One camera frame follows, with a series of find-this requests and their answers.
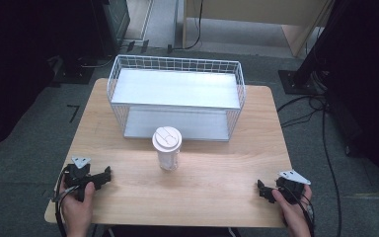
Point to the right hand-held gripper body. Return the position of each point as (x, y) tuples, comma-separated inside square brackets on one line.
[(291, 187)]

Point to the person's right hand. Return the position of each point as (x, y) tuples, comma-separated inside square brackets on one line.
[(291, 210)]

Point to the black stand base plate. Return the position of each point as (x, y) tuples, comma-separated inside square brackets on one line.
[(296, 82)]

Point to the beige wooden desk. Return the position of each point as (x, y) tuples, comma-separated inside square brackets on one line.
[(260, 13)]

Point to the black equipment cabinet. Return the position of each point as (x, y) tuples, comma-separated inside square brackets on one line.
[(112, 23)]

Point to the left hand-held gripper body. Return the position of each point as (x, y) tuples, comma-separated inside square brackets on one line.
[(76, 176)]

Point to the person's left hand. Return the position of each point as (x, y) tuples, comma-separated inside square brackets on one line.
[(79, 207)]

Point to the white paper coffee cup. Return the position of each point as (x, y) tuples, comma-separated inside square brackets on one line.
[(167, 140)]

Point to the black flat floor base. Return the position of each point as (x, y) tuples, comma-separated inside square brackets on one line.
[(74, 70)]

